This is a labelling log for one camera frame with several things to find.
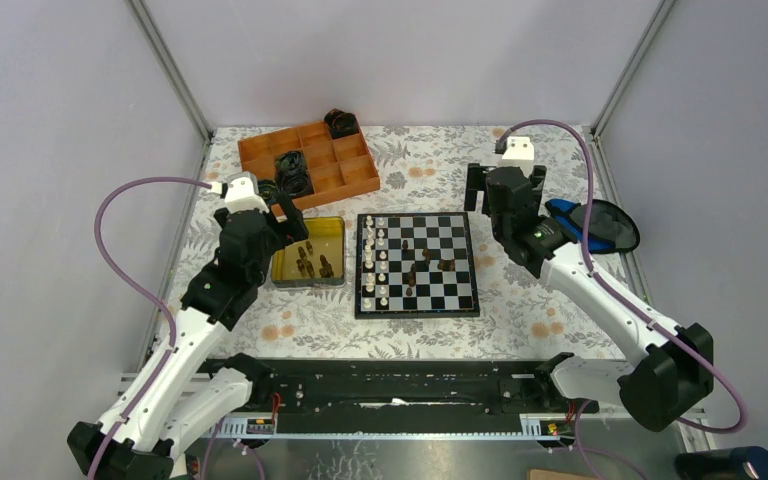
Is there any black white chess board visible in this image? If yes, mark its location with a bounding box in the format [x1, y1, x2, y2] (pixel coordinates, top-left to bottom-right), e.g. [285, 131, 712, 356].
[354, 212, 480, 320]

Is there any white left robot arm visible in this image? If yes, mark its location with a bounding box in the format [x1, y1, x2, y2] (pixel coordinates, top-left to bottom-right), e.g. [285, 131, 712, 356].
[67, 194, 308, 479]

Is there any dark cylinder bottom right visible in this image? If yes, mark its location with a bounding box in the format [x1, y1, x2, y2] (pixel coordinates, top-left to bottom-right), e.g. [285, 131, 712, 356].
[673, 446, 768, 480]

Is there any black roll at tray corner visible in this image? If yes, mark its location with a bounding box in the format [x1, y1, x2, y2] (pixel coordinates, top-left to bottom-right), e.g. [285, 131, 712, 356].
[323, 109, 360, 140]

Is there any black roll in tray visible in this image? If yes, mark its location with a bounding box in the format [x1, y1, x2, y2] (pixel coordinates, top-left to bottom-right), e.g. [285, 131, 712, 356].
[275, 150, 313, 198]

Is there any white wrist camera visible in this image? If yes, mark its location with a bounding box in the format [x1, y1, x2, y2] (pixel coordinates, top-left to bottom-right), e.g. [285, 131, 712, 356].
[222, 172, 269, 214]
[498, 136, 536, 175]

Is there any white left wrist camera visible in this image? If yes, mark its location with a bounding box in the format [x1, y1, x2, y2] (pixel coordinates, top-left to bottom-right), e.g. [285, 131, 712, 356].
[222, 172, 269, 214]

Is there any brown chess piece in tin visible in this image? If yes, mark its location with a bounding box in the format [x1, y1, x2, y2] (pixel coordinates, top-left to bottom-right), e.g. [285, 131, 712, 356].
[319, 255, 334, 278]
[296, 246, 315, 278]

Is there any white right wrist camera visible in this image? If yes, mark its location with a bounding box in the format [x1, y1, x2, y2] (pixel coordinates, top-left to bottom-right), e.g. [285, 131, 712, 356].
[498, 136, 536, 175]

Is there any gold metal tin tray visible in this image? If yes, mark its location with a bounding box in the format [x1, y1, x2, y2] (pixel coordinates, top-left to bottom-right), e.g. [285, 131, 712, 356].
[271, 217, 346, 289]

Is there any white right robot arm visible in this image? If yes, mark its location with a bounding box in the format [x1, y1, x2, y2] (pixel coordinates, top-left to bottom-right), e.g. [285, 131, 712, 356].
[464, 163, 714, 432]

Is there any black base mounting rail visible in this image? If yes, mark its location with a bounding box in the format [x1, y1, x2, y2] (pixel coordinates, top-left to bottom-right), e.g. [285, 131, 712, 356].
[188, 357, 601, 439]

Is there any floral patterned table mat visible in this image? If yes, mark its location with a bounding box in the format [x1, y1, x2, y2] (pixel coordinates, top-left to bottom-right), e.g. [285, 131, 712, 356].
[205, 126, 622, 360]

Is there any row of white chess pieces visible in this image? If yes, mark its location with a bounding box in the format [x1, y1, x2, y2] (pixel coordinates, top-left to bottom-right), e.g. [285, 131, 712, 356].
[359, 215, 390, 314]

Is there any orange compartment organizer tray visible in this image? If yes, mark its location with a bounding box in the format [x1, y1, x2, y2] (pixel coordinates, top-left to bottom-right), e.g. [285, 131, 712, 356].
[237, 121, 381, 210]

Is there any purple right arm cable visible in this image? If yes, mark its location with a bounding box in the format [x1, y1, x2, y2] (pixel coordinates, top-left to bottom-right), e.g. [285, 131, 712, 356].
[495, 119, 750, 435]

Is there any blue black cloth pouch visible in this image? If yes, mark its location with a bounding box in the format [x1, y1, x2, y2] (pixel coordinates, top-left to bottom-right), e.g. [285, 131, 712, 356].
[545, 198, 641, 254]

